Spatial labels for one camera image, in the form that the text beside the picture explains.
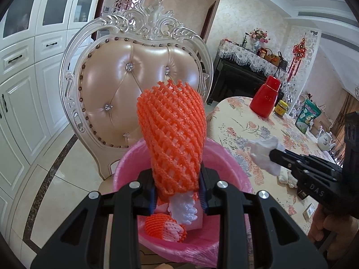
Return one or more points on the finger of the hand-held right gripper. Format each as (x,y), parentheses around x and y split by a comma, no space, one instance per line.
(289,154)
(284,164)

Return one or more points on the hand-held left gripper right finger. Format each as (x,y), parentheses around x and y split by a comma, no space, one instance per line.
(204,200)

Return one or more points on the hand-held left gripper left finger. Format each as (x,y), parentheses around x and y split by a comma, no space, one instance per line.
(152,201)

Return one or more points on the small white tissue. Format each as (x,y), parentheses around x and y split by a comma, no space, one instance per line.
(289,180)

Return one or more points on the white foam net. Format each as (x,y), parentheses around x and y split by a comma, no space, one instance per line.
(196,221)

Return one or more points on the black cardboard box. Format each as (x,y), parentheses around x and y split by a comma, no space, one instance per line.
(302,195)

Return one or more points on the small orange foam net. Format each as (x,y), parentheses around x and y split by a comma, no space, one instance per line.
(160,225)

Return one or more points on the large white tissue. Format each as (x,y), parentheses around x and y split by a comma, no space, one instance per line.
(260,151)

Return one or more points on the bin with pink bag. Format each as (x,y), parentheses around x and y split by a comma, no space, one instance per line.
(230,171)

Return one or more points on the large orange foam net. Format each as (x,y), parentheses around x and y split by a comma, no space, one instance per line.
(171,134)

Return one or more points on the person's right hand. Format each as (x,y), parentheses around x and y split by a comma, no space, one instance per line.
(315,224)

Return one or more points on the small flat white card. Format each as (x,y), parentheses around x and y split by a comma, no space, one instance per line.
(308,211)

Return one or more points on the white floral teapot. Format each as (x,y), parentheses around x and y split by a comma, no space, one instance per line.
(325,141)

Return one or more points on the green snack bag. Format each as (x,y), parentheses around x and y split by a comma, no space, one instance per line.
(307,116)

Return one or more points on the glass jar yellow label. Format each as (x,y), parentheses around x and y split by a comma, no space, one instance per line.
(281,109)

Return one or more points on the cream ornate sofa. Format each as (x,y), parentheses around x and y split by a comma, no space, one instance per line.
(326,117)

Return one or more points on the red thermos flask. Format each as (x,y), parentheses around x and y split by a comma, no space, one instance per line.
(265,98)

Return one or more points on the brown curtain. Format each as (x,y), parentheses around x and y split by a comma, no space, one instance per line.
(349,103)

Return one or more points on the black handbag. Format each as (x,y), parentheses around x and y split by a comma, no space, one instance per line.
(282,61)

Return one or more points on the black piano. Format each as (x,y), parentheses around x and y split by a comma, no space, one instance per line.
(232,78)

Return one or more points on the orange basket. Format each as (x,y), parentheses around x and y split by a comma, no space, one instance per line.
(276,59)

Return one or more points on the brown woven basket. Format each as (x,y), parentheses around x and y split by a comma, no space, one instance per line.
(268,56)

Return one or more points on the red knot hanging ornament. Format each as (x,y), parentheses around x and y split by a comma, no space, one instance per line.
(299,50)

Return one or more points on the red gift box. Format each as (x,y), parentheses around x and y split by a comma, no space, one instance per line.
(262,52)

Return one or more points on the floral lace piano cover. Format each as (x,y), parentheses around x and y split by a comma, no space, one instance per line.
(238,53)

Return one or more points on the pink flowers in vase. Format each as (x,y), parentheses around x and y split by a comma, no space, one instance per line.
(259,35)

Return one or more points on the cream tufted dining chair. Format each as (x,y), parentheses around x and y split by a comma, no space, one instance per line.
(112,75)

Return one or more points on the white tall cabinet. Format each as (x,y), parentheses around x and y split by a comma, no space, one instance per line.
(28,89)

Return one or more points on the brown door frame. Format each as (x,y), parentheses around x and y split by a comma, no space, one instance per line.
(209,19)

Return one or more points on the wall switch panel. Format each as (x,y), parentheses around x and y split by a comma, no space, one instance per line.
(106,9)

